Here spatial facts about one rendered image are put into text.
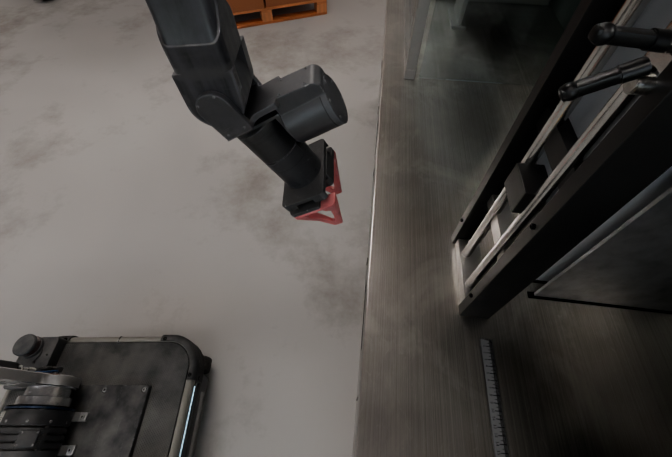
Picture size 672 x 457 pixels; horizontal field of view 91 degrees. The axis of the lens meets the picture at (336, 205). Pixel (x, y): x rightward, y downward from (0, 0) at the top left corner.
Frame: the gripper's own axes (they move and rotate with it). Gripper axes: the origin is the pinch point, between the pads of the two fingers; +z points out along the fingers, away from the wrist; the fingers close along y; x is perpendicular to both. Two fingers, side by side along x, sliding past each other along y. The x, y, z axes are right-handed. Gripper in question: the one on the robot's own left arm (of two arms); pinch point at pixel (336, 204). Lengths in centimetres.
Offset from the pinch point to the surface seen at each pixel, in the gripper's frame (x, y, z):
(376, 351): 1.7, -18.6, 15.9
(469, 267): -14.8, -5.1, 22.6
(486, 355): -13.6, -19.4, 24.6
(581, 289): -30.2, -10.4, 28.4
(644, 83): -32.2, -11.5, -15.3
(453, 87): -23, 53, 30
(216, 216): 107, 70, 60
